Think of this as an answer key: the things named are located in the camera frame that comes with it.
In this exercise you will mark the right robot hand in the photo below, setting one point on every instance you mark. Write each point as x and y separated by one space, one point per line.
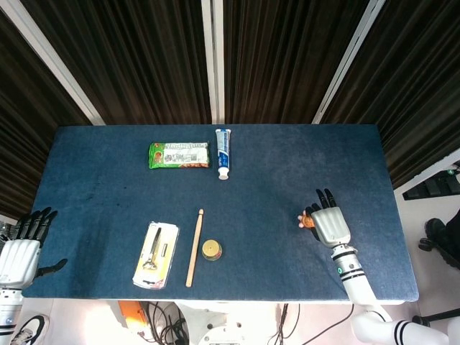
328 224

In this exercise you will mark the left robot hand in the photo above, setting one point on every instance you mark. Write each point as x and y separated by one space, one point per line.
19 251

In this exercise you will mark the orange turtle toy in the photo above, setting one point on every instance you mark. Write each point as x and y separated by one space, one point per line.
306 220

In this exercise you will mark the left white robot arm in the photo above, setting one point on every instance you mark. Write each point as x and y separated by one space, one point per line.
9 312

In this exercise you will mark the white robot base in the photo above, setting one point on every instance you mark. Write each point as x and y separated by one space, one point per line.
215 323

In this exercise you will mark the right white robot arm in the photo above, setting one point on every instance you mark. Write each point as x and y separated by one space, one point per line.
363 287

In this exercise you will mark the white sneaker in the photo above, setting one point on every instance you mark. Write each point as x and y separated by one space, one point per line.
30 328

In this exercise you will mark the black shoe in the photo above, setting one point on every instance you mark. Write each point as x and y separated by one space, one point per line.
436 239

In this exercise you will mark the black equipment with green light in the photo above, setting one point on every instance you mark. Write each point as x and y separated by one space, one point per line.
436 185

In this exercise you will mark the blue table cloth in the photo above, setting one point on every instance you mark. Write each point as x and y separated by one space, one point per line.
215 201

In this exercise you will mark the round yellow green tin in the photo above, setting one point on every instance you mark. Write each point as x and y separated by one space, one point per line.
211 249

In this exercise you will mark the orange device under table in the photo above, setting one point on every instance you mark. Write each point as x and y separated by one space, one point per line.
130 313

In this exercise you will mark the white blue toothpaste tube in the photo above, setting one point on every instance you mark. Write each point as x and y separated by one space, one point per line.
223 154

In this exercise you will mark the packaged scissors on card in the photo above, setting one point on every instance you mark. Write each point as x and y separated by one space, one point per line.
155 254

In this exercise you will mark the wooden drumstick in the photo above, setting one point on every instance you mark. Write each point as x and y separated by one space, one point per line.
194 248

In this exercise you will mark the green snack packet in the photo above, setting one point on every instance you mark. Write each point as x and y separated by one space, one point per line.
179 155

